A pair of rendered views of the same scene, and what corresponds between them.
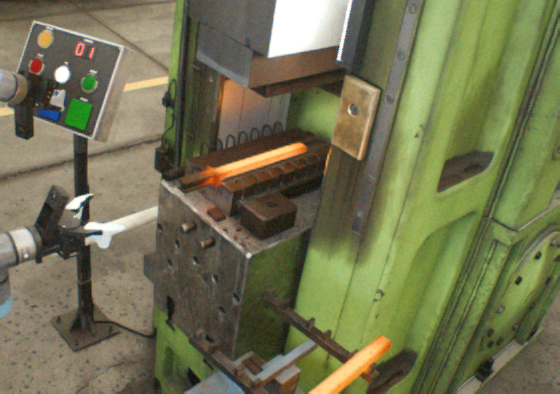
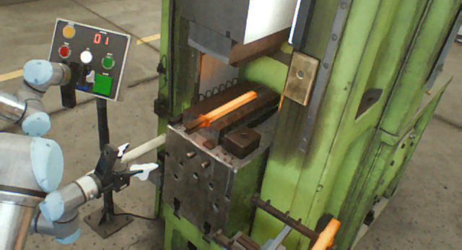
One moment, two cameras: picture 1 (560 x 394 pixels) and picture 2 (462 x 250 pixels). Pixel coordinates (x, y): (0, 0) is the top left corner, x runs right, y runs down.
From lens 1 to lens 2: 0.25 m
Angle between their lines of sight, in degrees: 7
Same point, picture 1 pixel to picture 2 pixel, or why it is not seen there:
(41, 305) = not seen: hidden behind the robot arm
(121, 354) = (136, 235)
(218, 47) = (205, 37)
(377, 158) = (316, 103)
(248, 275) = (235, 183)
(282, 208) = (252, 137)
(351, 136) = (299, 91)
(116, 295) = (126, 194)
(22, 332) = not seen: hidden behind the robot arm
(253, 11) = (231, 13)
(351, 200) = (298, 130)
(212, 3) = (198, 6)
